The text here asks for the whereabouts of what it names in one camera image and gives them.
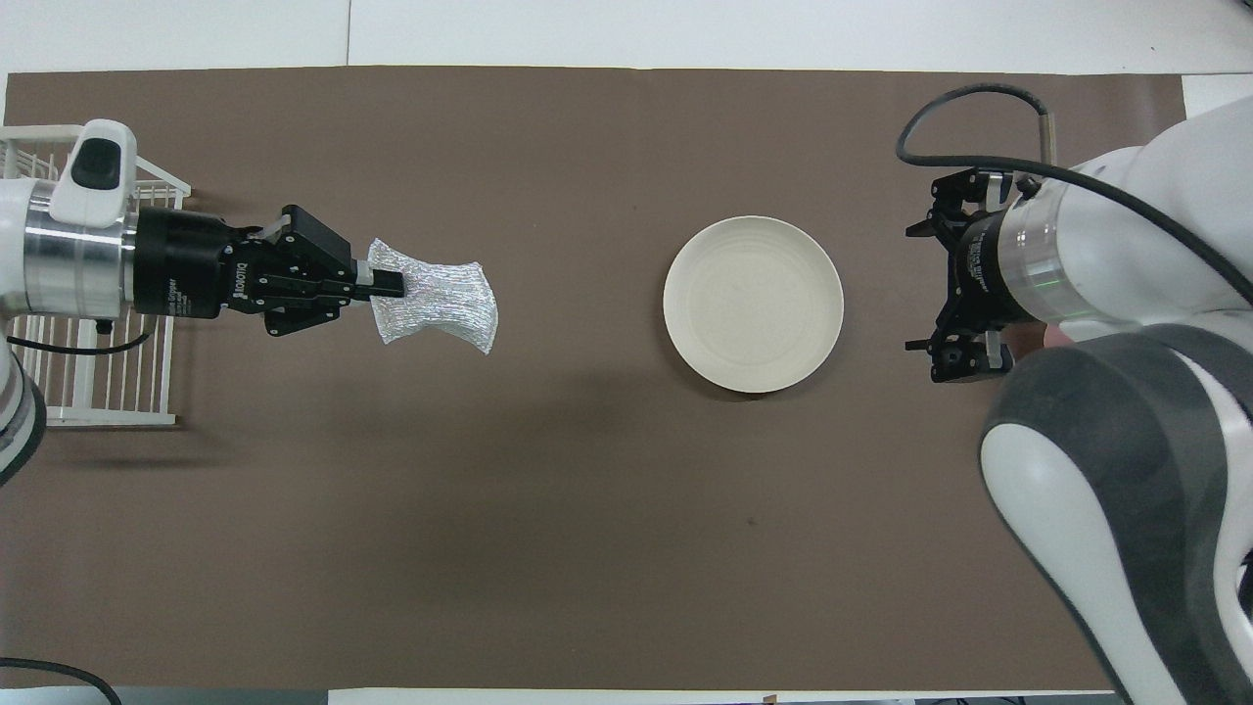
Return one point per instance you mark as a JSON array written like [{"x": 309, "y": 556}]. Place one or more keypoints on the brown table mat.
[{"x": 489, "y": 539}]

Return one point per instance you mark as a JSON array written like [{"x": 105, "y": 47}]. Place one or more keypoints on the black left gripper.
[{"x": 181, "y": 264}]

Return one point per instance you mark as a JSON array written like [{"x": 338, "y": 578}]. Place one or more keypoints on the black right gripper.
[{"x": 984, "y": 269}]

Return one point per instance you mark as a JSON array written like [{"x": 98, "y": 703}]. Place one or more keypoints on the cream round plate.
[{"x": 754, "y": 304}]

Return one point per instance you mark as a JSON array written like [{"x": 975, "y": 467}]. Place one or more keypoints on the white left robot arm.
[{"x": 69, "y": 259}]

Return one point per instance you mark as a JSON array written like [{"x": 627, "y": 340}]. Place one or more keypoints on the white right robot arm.
[{"x": 1126, "y": 245}]

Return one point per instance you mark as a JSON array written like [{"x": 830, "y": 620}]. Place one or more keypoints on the pink plastic cup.
[{"x": 1057, "y": 336}]

